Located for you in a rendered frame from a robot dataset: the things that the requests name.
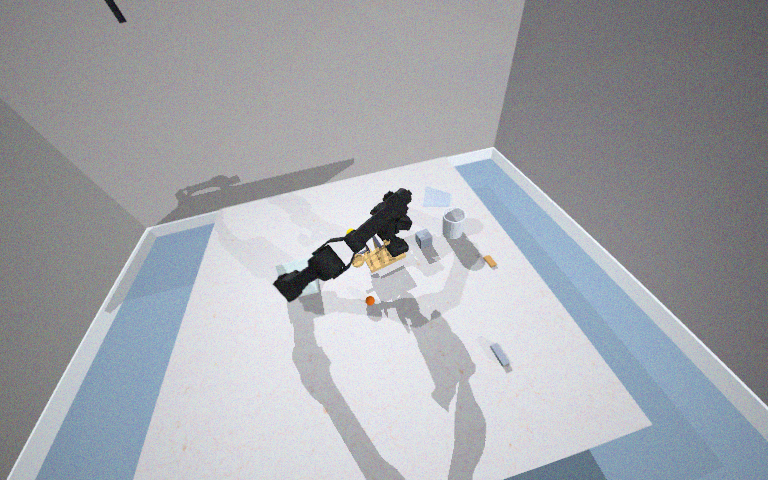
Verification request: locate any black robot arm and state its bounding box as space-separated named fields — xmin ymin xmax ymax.
xmin=273 ymin=188 xmax=413 ymax=303

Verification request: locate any white cylindrical cup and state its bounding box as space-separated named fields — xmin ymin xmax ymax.
xmin=442 ymin=207 xmax=467 ymax=239

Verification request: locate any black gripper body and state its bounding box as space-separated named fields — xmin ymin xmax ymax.
xmin=378 ymin=220 xmax=409 ymax=257

